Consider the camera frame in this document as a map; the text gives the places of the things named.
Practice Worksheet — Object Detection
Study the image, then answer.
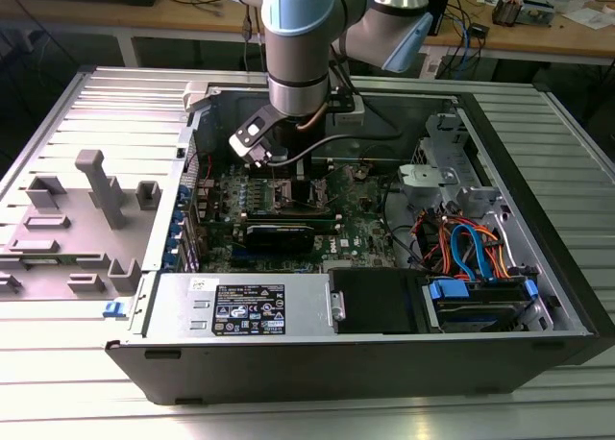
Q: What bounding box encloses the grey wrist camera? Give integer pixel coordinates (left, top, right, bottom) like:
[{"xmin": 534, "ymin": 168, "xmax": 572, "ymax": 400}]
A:
[{"xmin": 330, "ymin": 89, "xmax": 366, "ymax": 127}]

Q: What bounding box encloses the white paper sheet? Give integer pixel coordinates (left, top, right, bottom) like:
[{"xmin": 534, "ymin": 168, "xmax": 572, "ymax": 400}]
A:
[{"xmin": 561, "ymin": 6, "xmax": 615, "ymax": 31}]

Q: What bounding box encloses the wooden desk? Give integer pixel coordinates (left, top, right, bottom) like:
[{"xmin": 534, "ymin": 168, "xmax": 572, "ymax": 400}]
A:
[{"xmin": 0, "ymin": 0, "xmax": 615, "ymax": 60}]

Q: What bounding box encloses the orange power wire bundle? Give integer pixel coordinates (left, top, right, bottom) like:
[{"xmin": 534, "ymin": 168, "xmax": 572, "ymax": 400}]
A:
[{"xmin": 415, "ymin": 208, "xmax": 525, "ymax": 281}]

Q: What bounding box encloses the copper coloured hose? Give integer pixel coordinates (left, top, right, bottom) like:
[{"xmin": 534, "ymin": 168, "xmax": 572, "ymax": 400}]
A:
[{"xmin": 296, "ymin": 99, "xmax": 329, "ymax": 132}]

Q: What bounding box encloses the black upright device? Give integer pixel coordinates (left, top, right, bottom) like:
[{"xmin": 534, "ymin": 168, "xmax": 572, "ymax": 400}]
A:
[{"xmin": 426, "ymin": 0, "xmax": 453, "ymax": 37}]

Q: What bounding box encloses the grey parts rack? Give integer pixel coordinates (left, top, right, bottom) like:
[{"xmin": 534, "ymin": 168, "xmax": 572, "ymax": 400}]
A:
[{"xmin": 0, "ymin": 149, "xmax": 162, "ymax": 303}]

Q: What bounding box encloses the black rating label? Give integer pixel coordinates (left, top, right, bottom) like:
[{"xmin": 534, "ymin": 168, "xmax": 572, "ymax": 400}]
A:
[{"xmin": 212, "ymin": 283, "xmax": 287, "ymax": 336}]

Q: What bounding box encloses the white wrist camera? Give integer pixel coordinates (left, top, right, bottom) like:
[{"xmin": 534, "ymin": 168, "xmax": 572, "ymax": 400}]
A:
[{"xmin": 229, "ymin": 104, "xmax": 284, "ymax": 168}]

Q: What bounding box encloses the brown metal heatsink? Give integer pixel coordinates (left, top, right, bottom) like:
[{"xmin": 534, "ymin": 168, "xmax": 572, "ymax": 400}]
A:
[{"xmin": 492, "ymin": 0, "xmax": 526, "ymax": 28}]

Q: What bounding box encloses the green RAM stick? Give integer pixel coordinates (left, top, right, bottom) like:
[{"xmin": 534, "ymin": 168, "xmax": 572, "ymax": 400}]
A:
[{"xmin": 243, "ymin": 210, "xmax": 340, "ymax": 235}]

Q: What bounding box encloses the hard disk in blue carrier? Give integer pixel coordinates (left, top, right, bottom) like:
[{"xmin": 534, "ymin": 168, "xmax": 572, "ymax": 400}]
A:
[{"xmin": 421, "ymin": 276, "xmax": 539, "ymax": 334}]

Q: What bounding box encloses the grey plastic fan holder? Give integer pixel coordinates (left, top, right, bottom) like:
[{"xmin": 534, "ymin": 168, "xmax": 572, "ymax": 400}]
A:
[{"xmin": 397, "ymin": 163, "xmax": 457, "ymax": 202}]

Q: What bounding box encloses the silver power supply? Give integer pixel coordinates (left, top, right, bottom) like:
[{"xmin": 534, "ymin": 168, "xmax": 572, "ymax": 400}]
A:
[{"xmin": 127, "ymin": 270, "xmax": 347, "ymax": 339}]

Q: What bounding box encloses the hanging black USB cable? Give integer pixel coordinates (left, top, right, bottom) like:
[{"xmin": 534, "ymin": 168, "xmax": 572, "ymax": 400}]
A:
[{"xmin": 242, "ymin": 5, "xmax": 256, "ymax": 71}]

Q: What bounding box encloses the black camera cable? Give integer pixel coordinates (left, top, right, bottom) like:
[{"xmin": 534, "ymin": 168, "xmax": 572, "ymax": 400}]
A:
[{"xmin": 263, "ymin": 55, "xmax": 403, "ymax": 166}]

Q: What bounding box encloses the CPU socket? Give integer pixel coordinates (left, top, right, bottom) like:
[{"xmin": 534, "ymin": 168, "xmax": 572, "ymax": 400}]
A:
[{"xmin": 273, "ymin": 178, "xmax": 332, "ymax": 215}]

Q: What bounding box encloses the green motherboard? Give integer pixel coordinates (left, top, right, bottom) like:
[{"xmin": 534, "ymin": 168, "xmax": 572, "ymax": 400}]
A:
[{"xmin": 194, "ymin": 160, "xmax": 419, "ymax": 274}]

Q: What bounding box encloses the thin red wire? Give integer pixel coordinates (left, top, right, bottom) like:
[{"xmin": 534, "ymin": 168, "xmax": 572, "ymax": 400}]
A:
[{"xmin": 184, "ymin": 149, "xmax": 213, "ymax": 184}]

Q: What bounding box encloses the black PC case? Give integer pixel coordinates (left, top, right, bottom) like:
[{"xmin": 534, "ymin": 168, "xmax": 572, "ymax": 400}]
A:
[{"xmin": 104, "ymin": 77, "xmax": 615, "ymax": 407}]

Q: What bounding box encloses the blue flat wire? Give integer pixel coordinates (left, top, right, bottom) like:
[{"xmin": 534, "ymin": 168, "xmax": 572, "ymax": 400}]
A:
[{"xmin": 450, "ymin": 223, "xmax": 499, "ymax": 283}]

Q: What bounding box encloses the black graphics card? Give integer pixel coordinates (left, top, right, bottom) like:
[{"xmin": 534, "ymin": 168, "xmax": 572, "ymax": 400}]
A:
[{"xmin": 244, "ymin": 222, "xmax": 317, "ymax": 257}]

